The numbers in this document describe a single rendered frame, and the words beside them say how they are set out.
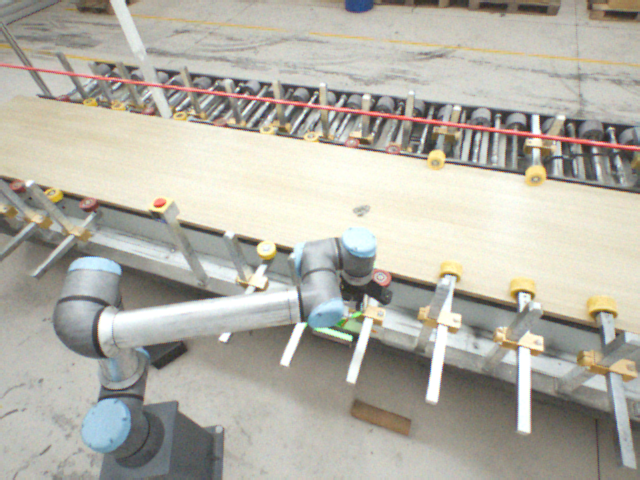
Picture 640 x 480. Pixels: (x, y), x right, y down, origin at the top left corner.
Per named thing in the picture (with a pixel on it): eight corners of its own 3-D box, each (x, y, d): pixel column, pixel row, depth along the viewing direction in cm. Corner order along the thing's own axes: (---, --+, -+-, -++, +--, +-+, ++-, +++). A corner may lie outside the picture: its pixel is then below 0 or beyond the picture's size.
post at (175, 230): (206, 286, 167) (169, 222, 132) (197, 284, 168) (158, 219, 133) (211, 279, 169) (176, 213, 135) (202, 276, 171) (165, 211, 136)
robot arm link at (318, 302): (23, 354, 72) (349, 306, 79) (43, 301, 80) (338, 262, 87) (56, 374, 81) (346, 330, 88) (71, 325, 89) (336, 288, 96)
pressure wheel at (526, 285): (533, 288, 122) (507, 289, 127) (538, 301, 126) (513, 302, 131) (532, 274, 125) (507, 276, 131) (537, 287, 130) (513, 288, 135)
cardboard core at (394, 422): (409, 434, 177) (351, 413, 185) (407, 437, 184) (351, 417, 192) (412, 417, 182) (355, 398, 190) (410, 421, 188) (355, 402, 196)
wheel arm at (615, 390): (630, 471, 93) (639, 469, 91) (615, 466, 94) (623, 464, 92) (606, 309, 122) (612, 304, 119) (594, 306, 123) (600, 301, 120)
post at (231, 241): (256, 304, 163) (230, 238, 126) (250, 302, 164) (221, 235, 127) (260, 298, 165) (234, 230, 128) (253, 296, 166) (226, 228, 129)
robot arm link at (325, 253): (295, 271, 87) (345, 263, 87) (290, 236, 94) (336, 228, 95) (298, 291, 94) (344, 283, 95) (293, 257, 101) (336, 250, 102)
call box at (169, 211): (170, 226, 132) (162, 211, 126) (155, 222, 133) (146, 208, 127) (181, 213, 136) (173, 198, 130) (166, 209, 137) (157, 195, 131)
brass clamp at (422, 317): (455, 336, 121) (459, 329, 117) (415, 324, 124) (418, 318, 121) (457, 320, 124) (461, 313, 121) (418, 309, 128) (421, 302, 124)
